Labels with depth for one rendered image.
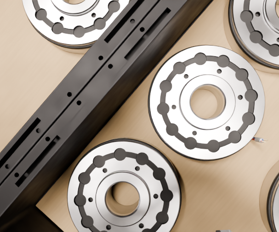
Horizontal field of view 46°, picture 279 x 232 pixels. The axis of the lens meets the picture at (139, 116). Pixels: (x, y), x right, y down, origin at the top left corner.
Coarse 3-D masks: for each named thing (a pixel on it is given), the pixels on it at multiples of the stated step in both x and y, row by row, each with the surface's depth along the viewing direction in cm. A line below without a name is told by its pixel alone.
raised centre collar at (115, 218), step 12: (108, 180) 29; (120, 180) 29; (132, 180) 29; (144, 180) 29; (96, 192) 29; (144, 192) 29; (96, 204) 29; (144, 204) 29; (108, 216) 29; (120, 216) 29; (132, 216) 29
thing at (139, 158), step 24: (120, 144) 29; (96, 168) 29; (120, 168) 29; (144, 168) 29; (168, 168) 29; (72, 192) 29; (168, 192) 29; (72, 216) 29; (96, 216) 29; (144, 216) 29; (168, 216) 29
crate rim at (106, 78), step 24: (168, 0) 22; (144, 24) 22; (168, 24) 23; (120, 48) 23; (144, 48) 22; (120, 72) 23; (96, 96) 23; (72, 120) 23; (48, 144) 23; (24, 168) 23; (0, 192) 23; (0, 216) 23
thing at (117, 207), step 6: (108, 192) 30; (108, 198) 30; (108, 204) 29; (114, 204) 31; (120, 204) 32; (132, 204) 32; (114, 210) 30; (120, 210) 30; (126, 210) 30; (132, 210) 30
